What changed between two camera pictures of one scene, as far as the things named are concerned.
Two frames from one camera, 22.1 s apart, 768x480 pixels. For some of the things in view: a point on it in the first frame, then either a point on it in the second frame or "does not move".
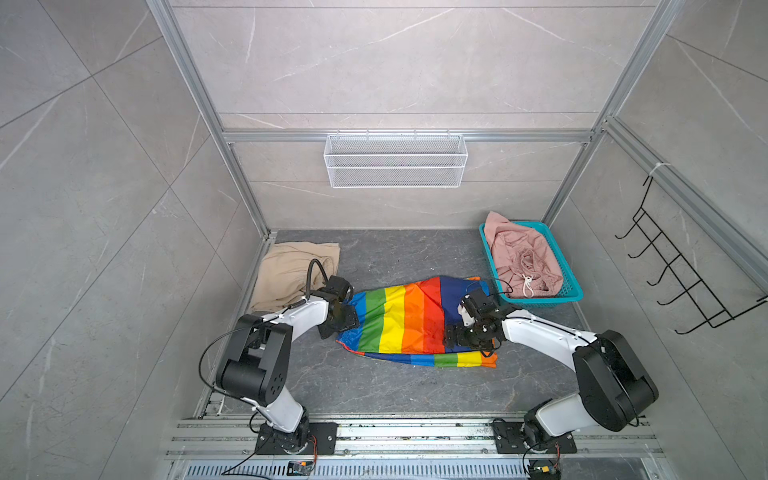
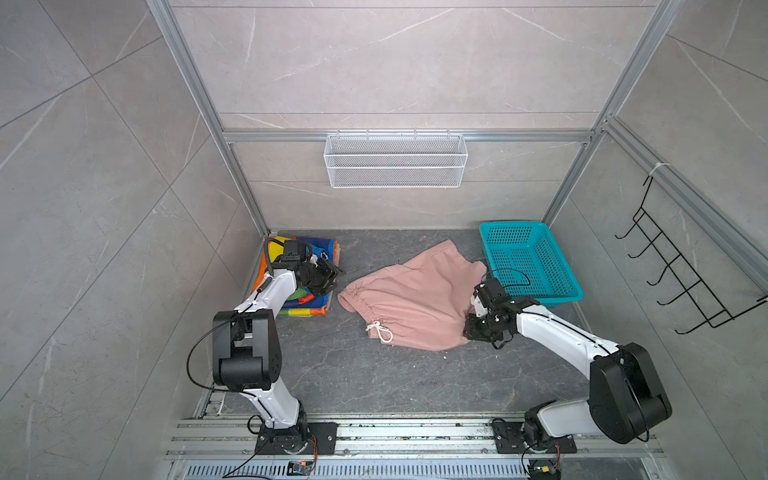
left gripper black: [352, 321] → [330, 272]
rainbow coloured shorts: [407, 320] → [299, 302]
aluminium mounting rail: [237, 441] does not move
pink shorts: [524, 261] → [421, 304]
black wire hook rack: [699, 294] does not move
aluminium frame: [694, 203] does not move
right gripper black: [459, 337] → [471, 331]
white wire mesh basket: [395, 160] does not move
